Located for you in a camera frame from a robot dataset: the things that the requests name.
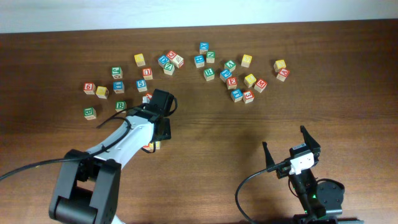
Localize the tilted red-edged block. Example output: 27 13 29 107
171 55 184 68

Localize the blue X block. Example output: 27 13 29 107
199 42 209 54

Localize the red K block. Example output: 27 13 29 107
142 93 152 103

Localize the yellow block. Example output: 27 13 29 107
241 54 252 68
274 59 286 73
134 54 146 67
149 141 160 150
244 73 257 88
95 86 109 99

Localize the green R block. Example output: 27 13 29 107
203 68 215 81

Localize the red 6 block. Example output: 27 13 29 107
83 82 96 95

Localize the blue I block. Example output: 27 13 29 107
113 81 124 94

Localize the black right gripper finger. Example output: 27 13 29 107
300 126 321 152
262 141 275 172

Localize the black round arm base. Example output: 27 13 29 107
317 179 345 215

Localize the green V block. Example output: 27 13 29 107
224 60 236 72

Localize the red E block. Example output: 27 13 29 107
226 77 238 90

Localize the blue T block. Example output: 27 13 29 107
231 89 243 103

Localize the blue H block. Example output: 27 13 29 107
194 55 205 68

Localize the green J block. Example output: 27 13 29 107
111 67 123 79

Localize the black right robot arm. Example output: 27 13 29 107
262 126 345 223

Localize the blue D block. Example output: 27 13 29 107
158 55 169 68

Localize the red M block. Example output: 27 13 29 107
254 79 267 93

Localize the green Z block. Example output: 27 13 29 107
164 63 175 75

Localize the green b block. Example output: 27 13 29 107
115 101 127 113
83 107 96 120

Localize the red A block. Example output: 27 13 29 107
276 68 290 82

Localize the red C block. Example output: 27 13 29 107
166 50 177 60

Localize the blue 5 block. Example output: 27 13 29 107
136 80 147 92

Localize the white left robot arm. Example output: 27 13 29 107
49 89 178 224

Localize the red U block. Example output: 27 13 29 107
142 68 153 80

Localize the red 3 block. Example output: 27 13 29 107
243 90 254 103

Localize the blue P block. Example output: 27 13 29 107
220 69 232 83

